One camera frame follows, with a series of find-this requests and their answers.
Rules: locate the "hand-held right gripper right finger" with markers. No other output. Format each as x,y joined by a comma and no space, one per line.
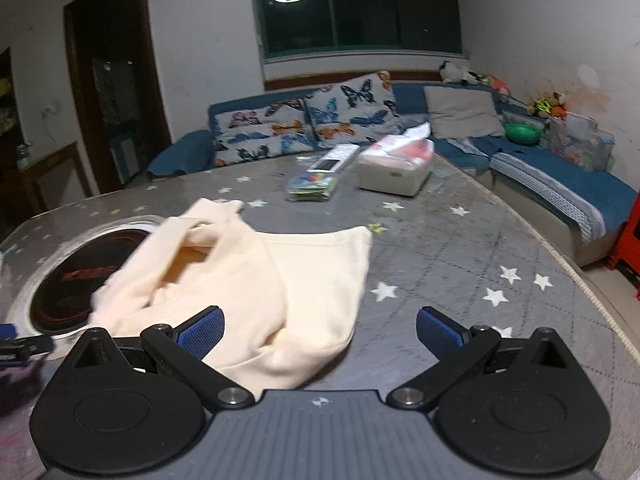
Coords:
440,332

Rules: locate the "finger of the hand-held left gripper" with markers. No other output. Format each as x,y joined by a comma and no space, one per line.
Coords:
27,349
6,332

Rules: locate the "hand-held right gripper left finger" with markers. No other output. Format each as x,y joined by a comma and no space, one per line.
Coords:
202,332

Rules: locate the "cream sweatshirt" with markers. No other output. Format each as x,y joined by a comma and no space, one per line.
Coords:
310,280

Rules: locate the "grey star tablecloth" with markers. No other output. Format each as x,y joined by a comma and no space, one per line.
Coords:
450,260

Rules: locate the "round black induction cooktop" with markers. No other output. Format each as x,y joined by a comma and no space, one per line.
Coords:
75,280

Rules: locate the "beige tissue box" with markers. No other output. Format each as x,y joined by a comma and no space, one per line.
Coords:
392,172

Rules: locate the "wooden side table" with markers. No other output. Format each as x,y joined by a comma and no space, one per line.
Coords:
55,165

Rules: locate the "patterned sofa cover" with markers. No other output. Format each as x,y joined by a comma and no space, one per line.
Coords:
540,190

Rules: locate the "teal bottle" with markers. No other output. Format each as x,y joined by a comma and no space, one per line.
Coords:
23,157

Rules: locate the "clear box of colourful items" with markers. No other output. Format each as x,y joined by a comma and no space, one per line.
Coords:
312,187

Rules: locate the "pale blue cabinet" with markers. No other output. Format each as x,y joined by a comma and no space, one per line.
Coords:
125,155

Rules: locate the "red plastic stool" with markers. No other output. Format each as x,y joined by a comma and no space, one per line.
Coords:
627,255

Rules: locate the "white remote control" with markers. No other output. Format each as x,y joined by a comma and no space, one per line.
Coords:
332,160

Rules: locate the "blue sofa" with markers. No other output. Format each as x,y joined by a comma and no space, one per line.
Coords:
575,180

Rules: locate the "wide butterfly print cushion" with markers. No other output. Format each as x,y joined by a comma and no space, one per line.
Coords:
260,132

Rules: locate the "green bowl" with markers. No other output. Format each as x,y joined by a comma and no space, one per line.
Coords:
522,133

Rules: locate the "plain grey cushion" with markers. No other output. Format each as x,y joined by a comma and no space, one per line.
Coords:
462,112

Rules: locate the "dark shelf cabinet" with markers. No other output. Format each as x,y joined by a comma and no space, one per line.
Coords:
7,110

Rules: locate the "clear plastic storage container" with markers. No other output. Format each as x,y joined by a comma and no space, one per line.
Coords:
580,142

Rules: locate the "square butterfly print cushion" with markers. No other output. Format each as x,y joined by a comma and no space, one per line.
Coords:
355,107

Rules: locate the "orange plush toy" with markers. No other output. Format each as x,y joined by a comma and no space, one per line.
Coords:
495,85

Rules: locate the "white and black plush toy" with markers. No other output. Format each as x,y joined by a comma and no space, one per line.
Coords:
457,72

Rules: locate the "brown framed doorway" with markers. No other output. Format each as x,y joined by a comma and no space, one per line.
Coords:
115,60

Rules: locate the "dark window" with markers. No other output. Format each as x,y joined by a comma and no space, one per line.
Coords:
360,5

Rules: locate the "white wall socket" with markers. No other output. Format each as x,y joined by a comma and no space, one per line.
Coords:
49,111

